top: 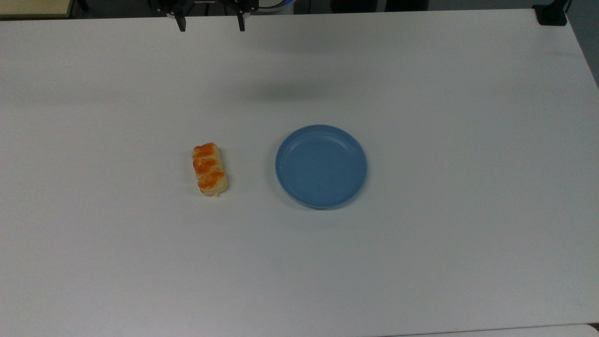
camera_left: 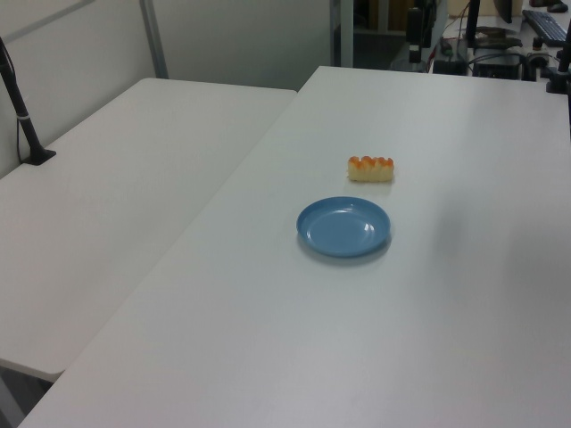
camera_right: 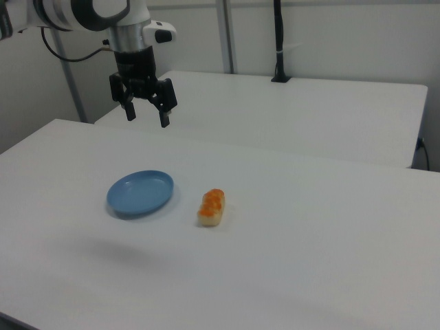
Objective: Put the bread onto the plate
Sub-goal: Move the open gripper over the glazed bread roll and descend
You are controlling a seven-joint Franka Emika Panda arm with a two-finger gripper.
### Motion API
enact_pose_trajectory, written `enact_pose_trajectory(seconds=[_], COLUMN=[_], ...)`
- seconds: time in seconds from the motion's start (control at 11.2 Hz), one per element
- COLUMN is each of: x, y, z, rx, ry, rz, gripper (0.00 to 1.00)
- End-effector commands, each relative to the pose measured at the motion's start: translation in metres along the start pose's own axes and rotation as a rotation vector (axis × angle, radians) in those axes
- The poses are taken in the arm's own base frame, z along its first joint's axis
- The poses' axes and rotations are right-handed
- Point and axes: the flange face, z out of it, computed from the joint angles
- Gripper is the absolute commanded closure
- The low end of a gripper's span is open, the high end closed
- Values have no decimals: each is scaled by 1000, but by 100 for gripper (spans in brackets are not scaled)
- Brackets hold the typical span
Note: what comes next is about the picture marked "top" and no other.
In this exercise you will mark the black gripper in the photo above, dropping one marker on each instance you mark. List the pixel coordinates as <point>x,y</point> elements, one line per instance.
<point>206,3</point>

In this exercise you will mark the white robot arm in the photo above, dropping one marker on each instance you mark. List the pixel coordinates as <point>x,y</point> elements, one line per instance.
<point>276,3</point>

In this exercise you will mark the black table clamp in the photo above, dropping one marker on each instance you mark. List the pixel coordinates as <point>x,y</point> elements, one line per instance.
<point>551,14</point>

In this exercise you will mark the braided bread roll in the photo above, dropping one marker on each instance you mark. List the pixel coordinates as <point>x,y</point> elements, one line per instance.
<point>210,169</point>

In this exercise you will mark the blue round plate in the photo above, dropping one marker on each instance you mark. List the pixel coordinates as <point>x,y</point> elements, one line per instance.
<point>321,166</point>

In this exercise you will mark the wooden side table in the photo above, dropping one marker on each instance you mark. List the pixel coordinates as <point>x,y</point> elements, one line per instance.
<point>35,8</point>

